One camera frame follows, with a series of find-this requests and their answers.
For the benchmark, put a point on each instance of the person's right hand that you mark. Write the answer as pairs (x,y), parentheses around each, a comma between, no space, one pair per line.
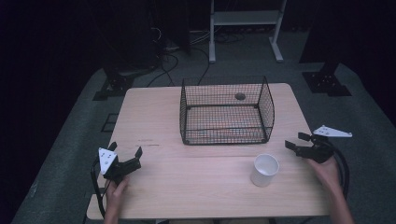
(325,173)

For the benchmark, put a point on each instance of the white cup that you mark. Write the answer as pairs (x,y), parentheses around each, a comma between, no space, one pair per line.
(264,171)

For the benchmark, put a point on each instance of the white metal desk frame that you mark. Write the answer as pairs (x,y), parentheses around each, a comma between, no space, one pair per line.
(246,18)

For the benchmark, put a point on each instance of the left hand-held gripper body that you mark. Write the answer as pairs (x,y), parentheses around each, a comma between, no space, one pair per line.
(107,159)

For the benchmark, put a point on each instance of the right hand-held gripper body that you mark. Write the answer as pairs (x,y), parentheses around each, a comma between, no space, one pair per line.
(318,151)

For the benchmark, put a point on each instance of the black stand base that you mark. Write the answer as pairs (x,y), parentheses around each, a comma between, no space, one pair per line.
(114,85)
(326,82)

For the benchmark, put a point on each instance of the small dark round object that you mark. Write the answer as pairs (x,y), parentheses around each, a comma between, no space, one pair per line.
(240,96)

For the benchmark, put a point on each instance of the person's left hand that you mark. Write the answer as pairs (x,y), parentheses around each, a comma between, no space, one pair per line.
(114,192)

